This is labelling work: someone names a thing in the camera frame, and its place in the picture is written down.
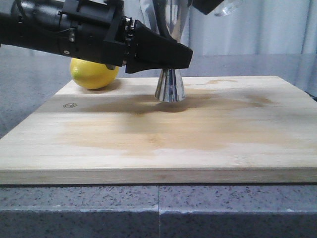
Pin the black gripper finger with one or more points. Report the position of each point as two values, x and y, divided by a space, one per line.
206 6

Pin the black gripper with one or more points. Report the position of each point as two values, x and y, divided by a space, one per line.
97 33

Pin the glass beaker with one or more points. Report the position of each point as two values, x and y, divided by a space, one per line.
227 7

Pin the steel double jigger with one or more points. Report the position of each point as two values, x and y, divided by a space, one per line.
171 16

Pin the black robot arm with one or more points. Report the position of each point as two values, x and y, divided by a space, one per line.
35 24

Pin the yellow lemon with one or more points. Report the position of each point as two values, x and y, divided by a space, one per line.
91 75

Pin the wooden cutting board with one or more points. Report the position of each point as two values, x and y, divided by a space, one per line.
228 129

